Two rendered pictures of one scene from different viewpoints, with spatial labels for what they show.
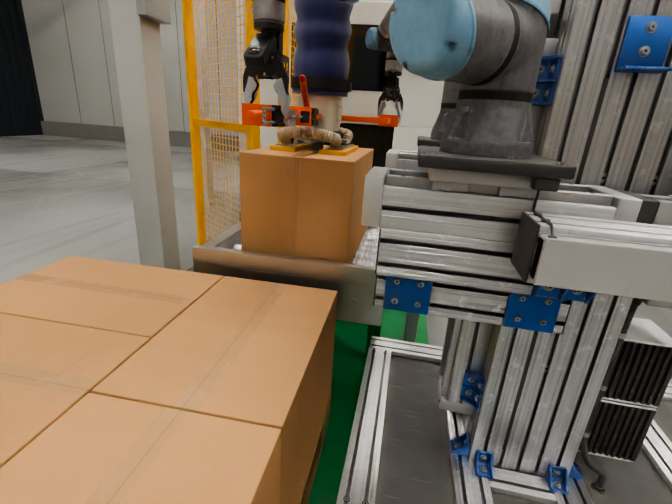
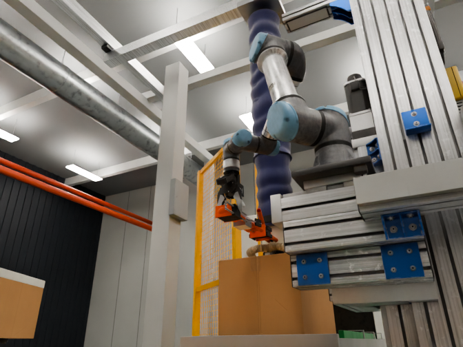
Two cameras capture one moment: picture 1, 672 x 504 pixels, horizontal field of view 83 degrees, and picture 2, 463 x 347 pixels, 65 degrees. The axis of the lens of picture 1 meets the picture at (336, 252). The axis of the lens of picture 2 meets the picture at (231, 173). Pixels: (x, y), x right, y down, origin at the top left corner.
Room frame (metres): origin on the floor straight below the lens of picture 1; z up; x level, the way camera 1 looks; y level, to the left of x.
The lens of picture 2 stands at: (-0.38, -0.23, 0.58)
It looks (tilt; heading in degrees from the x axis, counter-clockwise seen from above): 25 degrees up; 17
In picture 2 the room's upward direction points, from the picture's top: 1 degrees counter-clockwise
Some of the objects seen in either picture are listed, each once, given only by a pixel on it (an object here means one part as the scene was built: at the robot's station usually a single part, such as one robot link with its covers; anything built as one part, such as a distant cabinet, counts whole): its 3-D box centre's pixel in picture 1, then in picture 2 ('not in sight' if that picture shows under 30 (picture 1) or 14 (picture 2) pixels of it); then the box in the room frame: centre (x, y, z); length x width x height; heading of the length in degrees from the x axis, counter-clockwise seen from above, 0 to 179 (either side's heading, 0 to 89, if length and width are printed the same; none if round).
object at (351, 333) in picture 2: not in sight; (367, 338); (2.70, -0.33, 0.60); 1.60 x 0.11 x 0.09; 171
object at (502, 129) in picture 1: (489, 123); (335, 162); (0.68, -0.25, 1.09); 0.15 x 0.15 x 0.10
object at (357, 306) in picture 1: (286, 292); not in sight; (1.23, 0.17, 0.47); 0.70 x 0.03 x 0.15; 81
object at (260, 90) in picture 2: not in sight; (266, 78); (1.60, 0.10, 2.22); 0.24 x 0.24 x 1.25
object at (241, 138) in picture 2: not in sight; (243, 142); (0.96, 0.12, 1.37); 0.11 x 0.11 x 0.08; 38
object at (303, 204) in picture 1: (315, 198); (280, 306); (1.58, 0.10, 0.75); 0.60 x 0.40 x 0.40; 170
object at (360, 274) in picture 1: (286, 265); (253, 343); (1.23, 0.17, 0.58); 0.70 x 0.03 x 0.06; 81
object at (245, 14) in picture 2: not in sight; (262, 12); (1.59, 0.10, 2.85); 0.30 x 0.30 x 0.05; 81
